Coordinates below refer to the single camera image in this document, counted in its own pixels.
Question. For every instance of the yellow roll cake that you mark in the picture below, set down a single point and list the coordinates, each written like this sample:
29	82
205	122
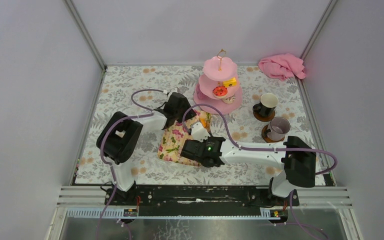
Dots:
230	83

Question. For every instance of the floral dessert tray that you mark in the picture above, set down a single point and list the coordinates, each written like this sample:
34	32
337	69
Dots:
174	137

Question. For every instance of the pink three-tier cake stand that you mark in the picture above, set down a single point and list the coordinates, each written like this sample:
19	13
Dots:
216	70

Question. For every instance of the purple mug black handle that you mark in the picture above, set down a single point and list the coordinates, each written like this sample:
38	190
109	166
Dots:
278	127

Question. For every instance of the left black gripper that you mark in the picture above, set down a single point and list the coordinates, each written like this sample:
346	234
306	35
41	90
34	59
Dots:
185	113

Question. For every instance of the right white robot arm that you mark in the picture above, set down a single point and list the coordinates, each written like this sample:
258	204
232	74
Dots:
293	157

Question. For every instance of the brown wooden saucer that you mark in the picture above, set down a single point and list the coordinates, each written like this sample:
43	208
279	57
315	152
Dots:
264	118
266	138

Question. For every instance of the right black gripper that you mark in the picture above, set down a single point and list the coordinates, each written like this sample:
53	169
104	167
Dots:
204	142

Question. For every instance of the chocolate drizzle donut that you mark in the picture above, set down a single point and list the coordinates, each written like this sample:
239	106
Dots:
229	100

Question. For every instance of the pink cloth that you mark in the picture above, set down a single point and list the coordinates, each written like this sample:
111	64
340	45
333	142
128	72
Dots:
283	67

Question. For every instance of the orange tart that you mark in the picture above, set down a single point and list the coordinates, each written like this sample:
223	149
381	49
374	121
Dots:
205	123

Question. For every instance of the floral tablecloth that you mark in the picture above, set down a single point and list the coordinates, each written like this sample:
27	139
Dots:
133	89

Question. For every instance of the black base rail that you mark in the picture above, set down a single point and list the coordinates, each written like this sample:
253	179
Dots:
197	200

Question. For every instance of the pink wafer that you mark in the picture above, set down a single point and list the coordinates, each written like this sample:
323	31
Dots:
199	95

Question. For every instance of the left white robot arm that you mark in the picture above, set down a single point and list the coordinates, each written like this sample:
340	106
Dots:
119	138

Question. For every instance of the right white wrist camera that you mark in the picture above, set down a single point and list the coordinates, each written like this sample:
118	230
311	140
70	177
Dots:
198	132

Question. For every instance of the black mug white inside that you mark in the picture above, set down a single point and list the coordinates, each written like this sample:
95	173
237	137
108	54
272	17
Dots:
267	104

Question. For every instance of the red donut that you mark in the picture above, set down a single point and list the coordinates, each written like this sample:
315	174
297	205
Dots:
220	92

